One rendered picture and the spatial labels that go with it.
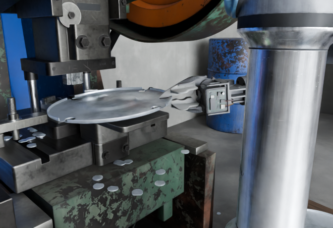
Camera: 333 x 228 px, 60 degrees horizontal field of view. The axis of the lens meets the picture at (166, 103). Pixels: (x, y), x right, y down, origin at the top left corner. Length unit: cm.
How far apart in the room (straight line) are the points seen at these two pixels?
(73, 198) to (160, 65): 220
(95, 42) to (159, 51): 200
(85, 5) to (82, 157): 36
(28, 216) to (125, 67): 195
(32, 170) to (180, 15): 61
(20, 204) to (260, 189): 45
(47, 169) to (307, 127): 52
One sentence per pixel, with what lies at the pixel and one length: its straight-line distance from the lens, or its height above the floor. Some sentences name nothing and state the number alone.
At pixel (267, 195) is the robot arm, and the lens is 37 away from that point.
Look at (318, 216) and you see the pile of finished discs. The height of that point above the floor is 35.
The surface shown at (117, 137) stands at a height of 71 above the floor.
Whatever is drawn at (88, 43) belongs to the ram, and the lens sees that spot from 70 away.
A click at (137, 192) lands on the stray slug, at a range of 61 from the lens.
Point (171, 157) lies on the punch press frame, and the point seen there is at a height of 63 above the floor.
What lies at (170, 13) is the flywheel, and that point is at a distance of 98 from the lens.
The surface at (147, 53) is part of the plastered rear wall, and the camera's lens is 260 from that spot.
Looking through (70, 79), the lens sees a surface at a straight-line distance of 81.
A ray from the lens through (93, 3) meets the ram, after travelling 76.
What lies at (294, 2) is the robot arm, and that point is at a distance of 32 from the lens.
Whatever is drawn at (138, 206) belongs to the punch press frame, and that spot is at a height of 54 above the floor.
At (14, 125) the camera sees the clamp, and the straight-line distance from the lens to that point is 76.
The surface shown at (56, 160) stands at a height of 69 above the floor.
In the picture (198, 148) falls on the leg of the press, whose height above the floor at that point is 64.
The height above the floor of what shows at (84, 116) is 79.
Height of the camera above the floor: 96
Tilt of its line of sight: 14 degrees down
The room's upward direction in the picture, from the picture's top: straight up
